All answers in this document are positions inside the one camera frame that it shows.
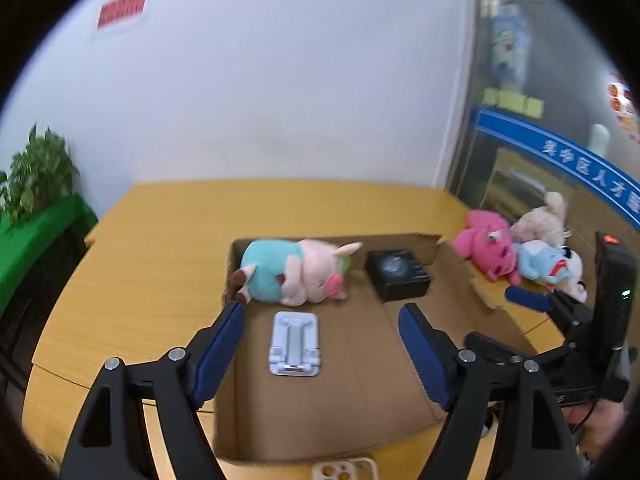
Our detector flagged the white phone stand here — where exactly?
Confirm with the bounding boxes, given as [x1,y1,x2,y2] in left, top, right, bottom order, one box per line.
[268,311,322,377]

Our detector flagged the red wall sign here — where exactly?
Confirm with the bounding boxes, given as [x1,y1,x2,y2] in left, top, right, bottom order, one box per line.
[97,0,149,31]

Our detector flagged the red orange window stickers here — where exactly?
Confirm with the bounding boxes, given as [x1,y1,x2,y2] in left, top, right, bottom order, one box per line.
[607,72,640,143]

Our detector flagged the potted green plant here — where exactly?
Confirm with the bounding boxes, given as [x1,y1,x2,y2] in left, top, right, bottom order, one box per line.
[0,122,81,226]

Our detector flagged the person's right hand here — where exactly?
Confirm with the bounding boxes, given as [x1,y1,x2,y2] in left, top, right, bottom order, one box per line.
[564,399,630,461]

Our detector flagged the cartoon poster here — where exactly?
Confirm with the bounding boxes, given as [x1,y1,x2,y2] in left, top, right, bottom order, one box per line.
[490,5,528,83]

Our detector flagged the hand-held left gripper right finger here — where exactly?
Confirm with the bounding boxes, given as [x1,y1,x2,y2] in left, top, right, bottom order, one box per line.
[397,303,583,480]

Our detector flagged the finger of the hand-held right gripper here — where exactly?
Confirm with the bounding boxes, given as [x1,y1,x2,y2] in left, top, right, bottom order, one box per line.
[504,285,596,343]
[464,331,571,372]

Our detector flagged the white plush toy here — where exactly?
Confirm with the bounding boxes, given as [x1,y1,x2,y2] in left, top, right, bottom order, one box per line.
[552,247,590,303]

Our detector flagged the pink plush toy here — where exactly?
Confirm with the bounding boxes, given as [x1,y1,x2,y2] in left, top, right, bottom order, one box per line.
[452,209,521,285]

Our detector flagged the wooden desktop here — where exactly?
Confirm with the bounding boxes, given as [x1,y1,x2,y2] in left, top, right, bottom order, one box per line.
[22,180,601,480]

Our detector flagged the green cloth covered table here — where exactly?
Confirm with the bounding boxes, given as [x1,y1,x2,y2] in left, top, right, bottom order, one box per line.
[0,195,98,391]

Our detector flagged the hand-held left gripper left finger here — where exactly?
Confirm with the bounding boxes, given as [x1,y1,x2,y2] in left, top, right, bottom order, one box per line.
[60,300,247,480]

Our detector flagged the pig plush toy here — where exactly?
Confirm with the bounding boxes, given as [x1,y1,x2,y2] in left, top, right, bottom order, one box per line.
[230,237,364,307]

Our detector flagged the blue plush toy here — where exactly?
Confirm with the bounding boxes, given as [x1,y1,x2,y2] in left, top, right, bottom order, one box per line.
[515,240,571,286]

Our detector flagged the yellow sticky notes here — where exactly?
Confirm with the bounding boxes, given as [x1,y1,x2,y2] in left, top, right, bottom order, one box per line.
[482,87,545,118]

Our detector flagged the black box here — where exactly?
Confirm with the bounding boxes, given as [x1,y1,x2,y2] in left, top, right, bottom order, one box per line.
[365,249,432,303]

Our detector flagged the cardboard box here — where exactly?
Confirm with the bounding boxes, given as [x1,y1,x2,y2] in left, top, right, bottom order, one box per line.
[214,232,551,463]

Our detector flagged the beige plush toy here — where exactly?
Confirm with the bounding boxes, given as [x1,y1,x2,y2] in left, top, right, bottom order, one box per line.
[510,191,572,246]

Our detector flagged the clear phone case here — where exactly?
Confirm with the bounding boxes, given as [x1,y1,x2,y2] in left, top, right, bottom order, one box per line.
[311,456,376,480]

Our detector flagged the blue band on glass door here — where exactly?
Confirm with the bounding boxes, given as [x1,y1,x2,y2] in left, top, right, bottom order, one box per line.
[472,107,640,231]

